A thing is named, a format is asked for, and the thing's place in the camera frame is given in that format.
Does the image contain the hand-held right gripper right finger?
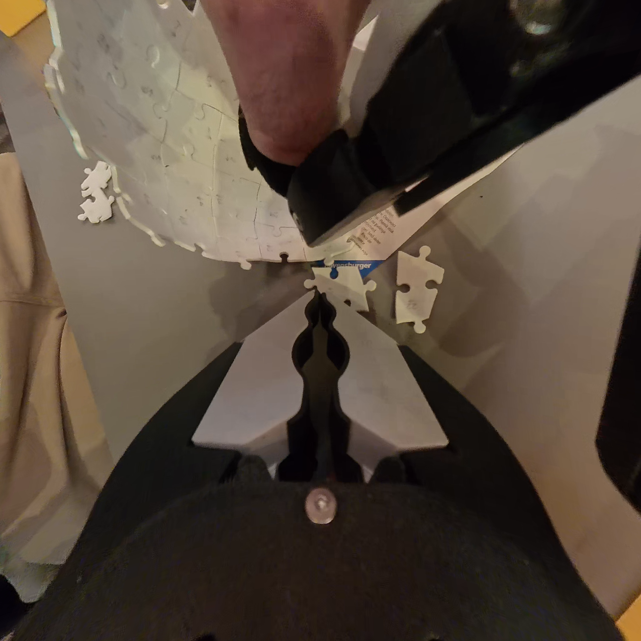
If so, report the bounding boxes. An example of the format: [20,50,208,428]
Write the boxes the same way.
[320,292,449,482]

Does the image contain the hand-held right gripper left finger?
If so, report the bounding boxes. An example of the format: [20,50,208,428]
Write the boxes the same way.
[192,289,324,480]

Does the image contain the partly built puzzle ball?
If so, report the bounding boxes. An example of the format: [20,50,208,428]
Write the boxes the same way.
[42,0,313,271]

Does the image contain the small white puzzle piece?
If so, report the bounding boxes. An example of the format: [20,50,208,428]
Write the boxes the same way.
[81,160,113,197]
[77,195,116,223]

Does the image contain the person's left hand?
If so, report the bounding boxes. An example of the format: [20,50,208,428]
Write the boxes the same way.
[198,0,374,166]

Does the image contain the printed instruction sheet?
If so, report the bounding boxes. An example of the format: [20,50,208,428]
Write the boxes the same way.
[188,0,506,276]

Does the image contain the beige trousers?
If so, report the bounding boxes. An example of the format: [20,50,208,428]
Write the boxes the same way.
[0,150,118,604]

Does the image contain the dark rounded object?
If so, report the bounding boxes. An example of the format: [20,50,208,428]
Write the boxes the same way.
[595,280,641,501]

